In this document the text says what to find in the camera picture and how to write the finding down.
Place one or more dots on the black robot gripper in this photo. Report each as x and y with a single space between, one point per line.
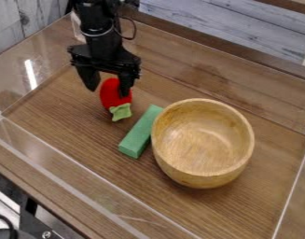
120 62

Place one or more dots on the red plush strawberry toy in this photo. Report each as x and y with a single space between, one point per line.
115 103

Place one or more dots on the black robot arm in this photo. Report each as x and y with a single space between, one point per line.
103 53

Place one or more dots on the green rectangular block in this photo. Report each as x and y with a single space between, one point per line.
137 137

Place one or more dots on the light wooden bowl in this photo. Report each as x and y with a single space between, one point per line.
203 142

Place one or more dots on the clear acrylic corner bracket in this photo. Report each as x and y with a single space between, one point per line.
76 24

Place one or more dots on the black table leg frame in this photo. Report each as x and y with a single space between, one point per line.
31 224

